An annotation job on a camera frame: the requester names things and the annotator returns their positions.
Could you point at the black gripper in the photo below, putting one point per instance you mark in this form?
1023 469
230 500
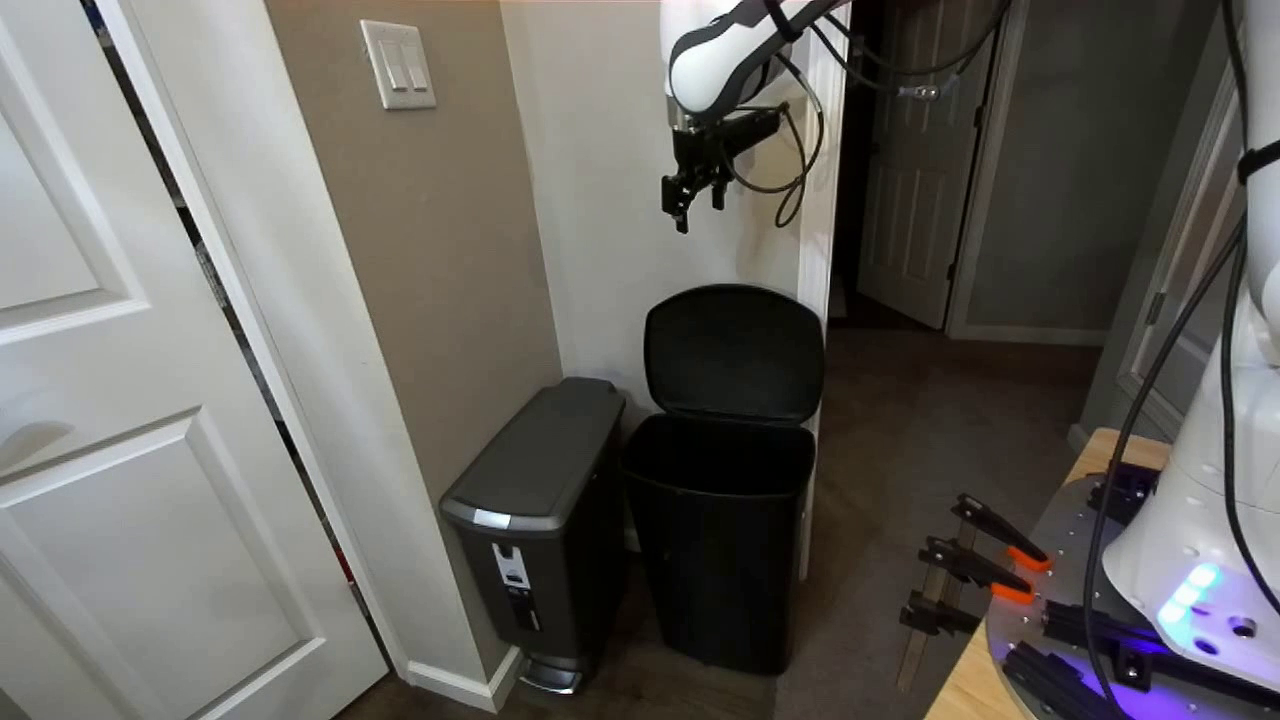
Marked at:
726 144

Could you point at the black plastic bin body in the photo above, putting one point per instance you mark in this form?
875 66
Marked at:
721 575

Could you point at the grey hallway door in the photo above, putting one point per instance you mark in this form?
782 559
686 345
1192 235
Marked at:
923 201

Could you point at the grey step trash can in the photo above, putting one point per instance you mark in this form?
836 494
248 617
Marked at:
544 455

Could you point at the black orange bar clamp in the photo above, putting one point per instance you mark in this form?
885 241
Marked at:
995 526
981 565

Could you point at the grey robot mounting plate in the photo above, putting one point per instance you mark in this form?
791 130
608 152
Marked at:
1067 514

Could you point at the white panel door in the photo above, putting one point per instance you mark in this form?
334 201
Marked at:
132 563

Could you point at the white double light switch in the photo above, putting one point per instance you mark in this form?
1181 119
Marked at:
398 62

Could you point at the black aluminium rail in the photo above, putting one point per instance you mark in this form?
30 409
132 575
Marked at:
1053 682
1121 639

